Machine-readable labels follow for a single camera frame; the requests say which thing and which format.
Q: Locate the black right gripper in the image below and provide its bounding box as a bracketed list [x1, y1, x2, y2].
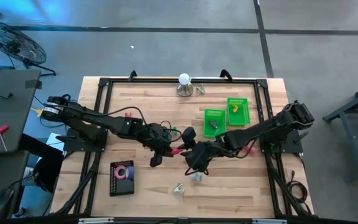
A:
[178, 126, 219, 172]

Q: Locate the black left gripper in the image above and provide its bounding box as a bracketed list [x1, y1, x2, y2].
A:
[144, 124, 181, 168]

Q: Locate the pink tape roll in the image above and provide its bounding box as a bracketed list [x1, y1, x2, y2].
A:
[114, 164, 129, 180]

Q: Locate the black mesh basket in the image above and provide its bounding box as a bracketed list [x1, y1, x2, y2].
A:
[109, 159, 135, 197]

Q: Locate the green plastic basket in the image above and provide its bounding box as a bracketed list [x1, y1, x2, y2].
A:
[203, 108, 227, 138]
[226, 97, 250, 126]

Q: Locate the brass lamp with white bulb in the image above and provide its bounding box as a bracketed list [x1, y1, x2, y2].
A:
[176, 73, 195, 98]

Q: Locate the white paper sheet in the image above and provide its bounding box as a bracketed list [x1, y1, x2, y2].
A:
[46, 133, 65, 154]

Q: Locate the person's leg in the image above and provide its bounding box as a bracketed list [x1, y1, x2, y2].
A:
[19, 133, 64, 194]

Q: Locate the person's shoe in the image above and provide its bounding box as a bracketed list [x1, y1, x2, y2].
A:
[22, 166, 39, 185]

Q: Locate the gray desk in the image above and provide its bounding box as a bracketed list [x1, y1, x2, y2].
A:
[0, 69, 42, 156]

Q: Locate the dark metal cart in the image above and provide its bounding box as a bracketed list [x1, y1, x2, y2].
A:
[323, 80, 358, 183]

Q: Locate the black computer mouse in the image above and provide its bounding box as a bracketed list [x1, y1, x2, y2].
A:
[0, 187, 15, 220]

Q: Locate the black floor fan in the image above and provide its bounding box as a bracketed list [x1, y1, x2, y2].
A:
[0, 19, 57, 77]

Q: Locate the black table frame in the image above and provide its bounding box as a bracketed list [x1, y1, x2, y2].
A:
[73, 68, 315, 218]

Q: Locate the black cable bundle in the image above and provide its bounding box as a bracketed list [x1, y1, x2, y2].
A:
[264, 154, 312, 217]
[53, 151, 104, 216]

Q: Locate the black cable coil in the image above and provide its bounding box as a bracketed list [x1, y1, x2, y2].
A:
[286, 169, 309, 205]

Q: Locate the yellow cable connector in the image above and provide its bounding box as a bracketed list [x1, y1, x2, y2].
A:
[31, 107, 48, 118]

